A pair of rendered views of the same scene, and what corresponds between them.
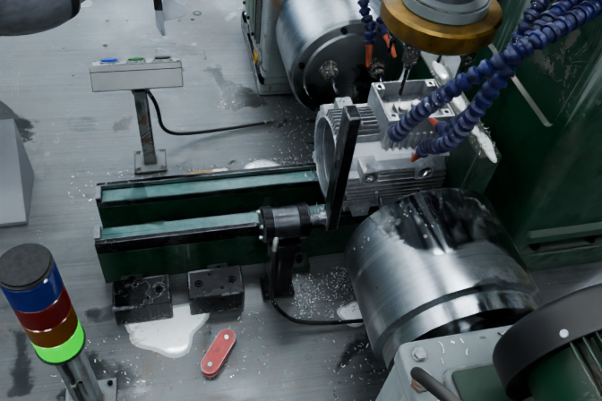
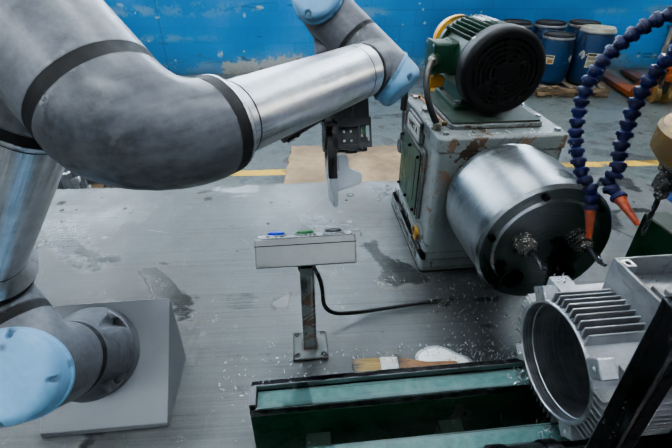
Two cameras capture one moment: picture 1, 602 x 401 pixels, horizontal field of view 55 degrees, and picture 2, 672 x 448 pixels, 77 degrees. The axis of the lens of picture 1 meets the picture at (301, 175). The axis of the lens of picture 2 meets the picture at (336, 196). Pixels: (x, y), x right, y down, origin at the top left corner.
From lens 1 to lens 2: 0.44 m
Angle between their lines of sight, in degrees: 19
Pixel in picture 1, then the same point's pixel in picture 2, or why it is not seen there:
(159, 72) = (330, 246)
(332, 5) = (523, 171)
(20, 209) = (162, 406)
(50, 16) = (211, 160)
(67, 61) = (233, 238)
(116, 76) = (283, 251)
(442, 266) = not seen: outside the picture
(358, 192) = not seen: hidden behind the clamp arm
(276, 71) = (438, 245)
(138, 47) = (298, 225)
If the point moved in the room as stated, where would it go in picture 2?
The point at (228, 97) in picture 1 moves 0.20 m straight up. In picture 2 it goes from (387, 272) to (393, 204)
